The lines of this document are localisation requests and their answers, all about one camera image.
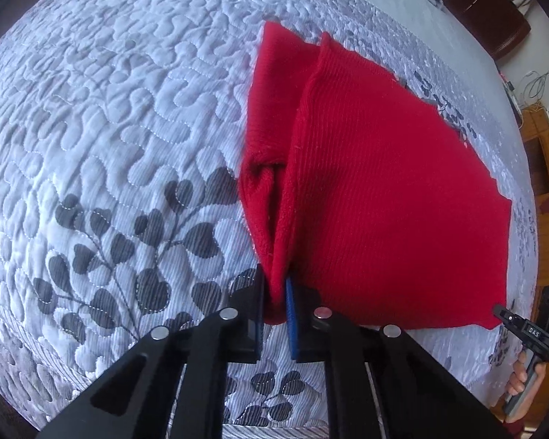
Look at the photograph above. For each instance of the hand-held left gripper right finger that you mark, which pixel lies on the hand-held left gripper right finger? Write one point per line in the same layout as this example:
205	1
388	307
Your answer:
293	324

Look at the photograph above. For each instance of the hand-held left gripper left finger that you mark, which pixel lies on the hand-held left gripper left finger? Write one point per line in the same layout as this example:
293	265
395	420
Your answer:
252	329

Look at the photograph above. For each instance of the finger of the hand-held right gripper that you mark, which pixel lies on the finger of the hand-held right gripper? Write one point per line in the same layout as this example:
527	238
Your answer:
504	314

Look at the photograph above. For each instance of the red knitted sweater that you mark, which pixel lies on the red knitted sweater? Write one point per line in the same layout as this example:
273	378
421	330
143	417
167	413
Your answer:
384	192

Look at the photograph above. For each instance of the person's right hand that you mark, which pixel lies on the person's right hand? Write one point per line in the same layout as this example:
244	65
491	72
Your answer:
515	377

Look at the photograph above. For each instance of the grey leaf-patterned quilt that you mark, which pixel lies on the grey leaf-patterned quilt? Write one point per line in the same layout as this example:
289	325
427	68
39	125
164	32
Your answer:
119	123

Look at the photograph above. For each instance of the dark wooden headboard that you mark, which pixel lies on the dark wooden headboard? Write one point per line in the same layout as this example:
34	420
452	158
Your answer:
480	9

